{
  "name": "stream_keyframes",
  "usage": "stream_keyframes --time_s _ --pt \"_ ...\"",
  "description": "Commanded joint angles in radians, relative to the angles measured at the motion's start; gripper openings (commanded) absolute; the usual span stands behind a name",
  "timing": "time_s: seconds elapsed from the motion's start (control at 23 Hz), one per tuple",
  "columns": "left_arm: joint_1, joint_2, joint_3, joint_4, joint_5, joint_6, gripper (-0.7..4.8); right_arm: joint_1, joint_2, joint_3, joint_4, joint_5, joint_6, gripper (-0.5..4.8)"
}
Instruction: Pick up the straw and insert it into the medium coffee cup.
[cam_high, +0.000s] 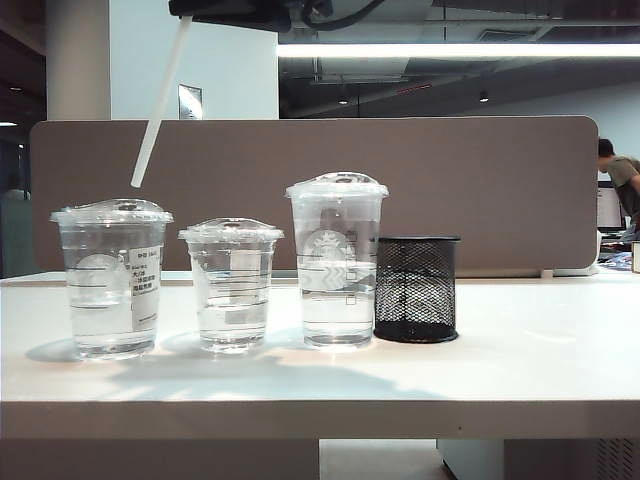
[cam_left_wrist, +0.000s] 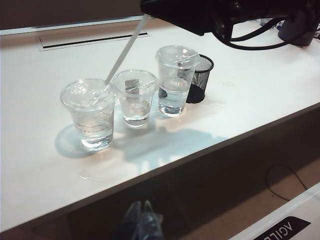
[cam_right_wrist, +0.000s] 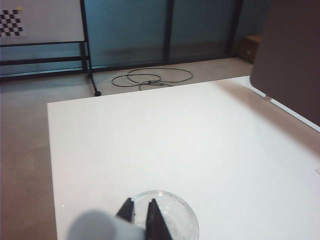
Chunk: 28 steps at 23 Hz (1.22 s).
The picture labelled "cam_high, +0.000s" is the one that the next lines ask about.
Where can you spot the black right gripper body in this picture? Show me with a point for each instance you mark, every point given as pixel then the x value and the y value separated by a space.
pixel 310 7

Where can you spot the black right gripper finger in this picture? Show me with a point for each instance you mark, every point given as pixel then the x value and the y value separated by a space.
pixel 250 22
pixel 225 6

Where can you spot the white plastic straw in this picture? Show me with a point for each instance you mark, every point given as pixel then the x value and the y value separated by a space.
pixel 160 100

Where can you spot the large clear cup with logo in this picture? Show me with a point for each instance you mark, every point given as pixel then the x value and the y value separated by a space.
pixel 337 260

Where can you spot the small clear plastic cup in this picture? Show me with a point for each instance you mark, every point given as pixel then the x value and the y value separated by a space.
pixel 230 290

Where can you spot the medium clear cup with label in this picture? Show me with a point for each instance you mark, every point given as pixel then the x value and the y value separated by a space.
pixel 110 280

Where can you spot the long ceiling light strip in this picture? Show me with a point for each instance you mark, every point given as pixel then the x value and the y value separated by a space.
pixel 450 50

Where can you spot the white round column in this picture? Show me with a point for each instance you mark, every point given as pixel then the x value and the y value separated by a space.
pixel 77 60

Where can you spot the brown desk divider panel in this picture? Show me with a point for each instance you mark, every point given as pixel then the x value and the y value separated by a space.
pixel 450 175

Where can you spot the black mesh pen holder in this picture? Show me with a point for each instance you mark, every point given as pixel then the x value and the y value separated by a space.
pixel 417 290

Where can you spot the person in olive shirt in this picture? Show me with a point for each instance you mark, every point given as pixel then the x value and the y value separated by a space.
pixel 625 172

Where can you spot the computer monitor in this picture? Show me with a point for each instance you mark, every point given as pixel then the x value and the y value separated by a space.
pixel 609 207

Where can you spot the white divider foot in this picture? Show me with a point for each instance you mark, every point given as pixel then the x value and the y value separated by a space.
pixel 570 272

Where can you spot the metal ceiling air duct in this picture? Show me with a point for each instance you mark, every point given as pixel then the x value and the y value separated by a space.
pixel 360 70

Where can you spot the framed wall poster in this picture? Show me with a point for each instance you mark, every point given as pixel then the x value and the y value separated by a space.
pixel 190 102

